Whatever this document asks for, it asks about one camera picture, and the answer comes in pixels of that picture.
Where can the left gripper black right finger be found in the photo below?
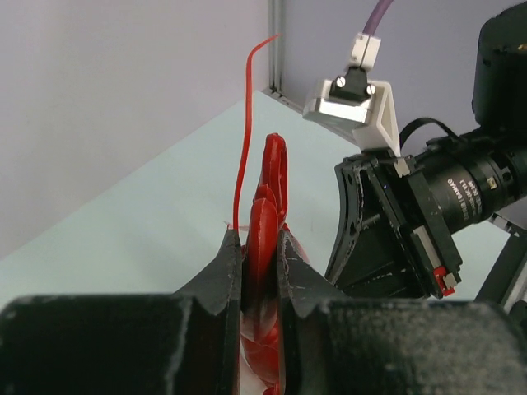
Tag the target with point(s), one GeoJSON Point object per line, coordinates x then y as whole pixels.
{"type": "Point", "coordinates": [334, 344]}

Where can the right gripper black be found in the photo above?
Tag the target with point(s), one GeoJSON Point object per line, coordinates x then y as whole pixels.
{"type": "Point", "coordinates": [398, 217]}

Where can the aluminium frame post right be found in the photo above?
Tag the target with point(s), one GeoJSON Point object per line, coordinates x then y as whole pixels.
{"type": "Point", "coordinates": [286, 75]}

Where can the red plastic lobster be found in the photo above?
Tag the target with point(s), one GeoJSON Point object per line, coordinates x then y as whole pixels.
{"type": "Point", "coordinates": [259, 321]}

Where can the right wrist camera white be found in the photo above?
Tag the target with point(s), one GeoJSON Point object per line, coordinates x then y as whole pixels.
{"type": "Point", "coordinates": [356, 108]}

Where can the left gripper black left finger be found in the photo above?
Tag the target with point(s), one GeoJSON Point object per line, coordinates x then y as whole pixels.
{"type": "Point", "coordinates": [187, 342]}

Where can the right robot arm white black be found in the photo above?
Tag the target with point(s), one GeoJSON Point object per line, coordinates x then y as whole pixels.
{"type": "Point", "coordinates": [499, 93]}

